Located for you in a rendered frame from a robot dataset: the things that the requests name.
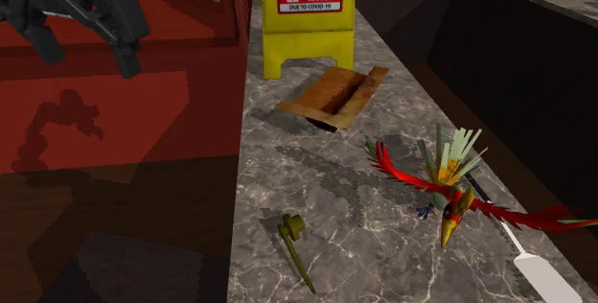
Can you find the red and green bird figure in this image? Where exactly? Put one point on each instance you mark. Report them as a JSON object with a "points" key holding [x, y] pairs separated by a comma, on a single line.
{"points": [[448, 185]]}

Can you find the brown cardboard tray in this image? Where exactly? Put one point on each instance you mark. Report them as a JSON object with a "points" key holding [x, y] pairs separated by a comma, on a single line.
{"points": [[327, 94]]}

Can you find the yellow closed floor sign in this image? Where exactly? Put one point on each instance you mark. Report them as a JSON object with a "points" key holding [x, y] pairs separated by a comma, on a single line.
{"points": [[308, 35]]}

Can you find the olive green stick tool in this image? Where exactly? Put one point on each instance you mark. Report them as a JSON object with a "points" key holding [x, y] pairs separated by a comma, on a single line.
{"points": [[293, 241]]}

